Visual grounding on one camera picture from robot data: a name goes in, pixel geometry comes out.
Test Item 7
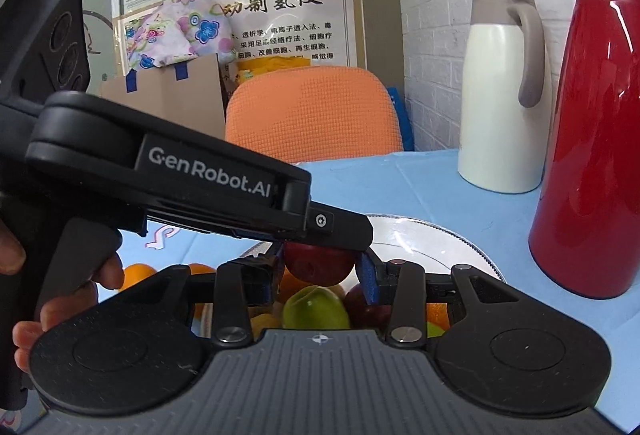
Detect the red plum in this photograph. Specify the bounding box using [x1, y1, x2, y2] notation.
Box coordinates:
[282, 242, 359, 287]
[343, 283, 392, 332]

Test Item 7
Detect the green jujube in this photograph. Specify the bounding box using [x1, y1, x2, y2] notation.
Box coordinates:
[426, 321, 445, 339]
[282, 285, 350, 330]

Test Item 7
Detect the large orange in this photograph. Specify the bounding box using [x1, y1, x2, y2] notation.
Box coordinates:
[189, 263, 216, 320]
[118, 263, 156, 291]

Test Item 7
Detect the person's left hand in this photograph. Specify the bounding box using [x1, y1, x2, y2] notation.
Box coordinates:
[0, 224, 125, 372]

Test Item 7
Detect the mandarin on plate left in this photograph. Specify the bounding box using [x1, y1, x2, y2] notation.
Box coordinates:
[277, 268, 309, 304]

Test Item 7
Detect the mandarin on plate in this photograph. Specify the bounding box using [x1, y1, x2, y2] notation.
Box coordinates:
[277, 268, 309, 304]
[425, 303, 450, 331]

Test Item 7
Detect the mandarin on plate right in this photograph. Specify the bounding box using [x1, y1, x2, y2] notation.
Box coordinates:
[425, 303, 450, 331]

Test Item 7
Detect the white plate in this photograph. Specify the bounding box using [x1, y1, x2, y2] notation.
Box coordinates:
[199, 213, 505, 335]

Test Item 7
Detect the blue cartoon tablecloth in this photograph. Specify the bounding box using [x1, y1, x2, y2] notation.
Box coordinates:
[0, 148, 640, 433]

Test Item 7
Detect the orange chair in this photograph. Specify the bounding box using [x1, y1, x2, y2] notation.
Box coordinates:
[224, 66, 402, 163]

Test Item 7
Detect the brown cardboard box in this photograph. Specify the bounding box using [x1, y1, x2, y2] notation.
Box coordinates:
[100, 55, 227, 138]

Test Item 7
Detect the white thermos jug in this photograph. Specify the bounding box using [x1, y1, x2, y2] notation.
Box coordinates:
[458, 0, 553, 194]

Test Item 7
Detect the floral cloth bag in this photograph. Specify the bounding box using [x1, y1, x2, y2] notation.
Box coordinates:
[127, 0, 238, 70]

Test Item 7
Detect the yellow snack bag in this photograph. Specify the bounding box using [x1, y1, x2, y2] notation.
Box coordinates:
[235, 56, 311, 85]

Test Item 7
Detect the red thermos jug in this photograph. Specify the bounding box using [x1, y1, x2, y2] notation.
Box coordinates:
[528, 0, 639, 299]

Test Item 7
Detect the framed Chinese poster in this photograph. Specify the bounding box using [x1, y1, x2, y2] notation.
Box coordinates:
[112, 0, 368, 92]

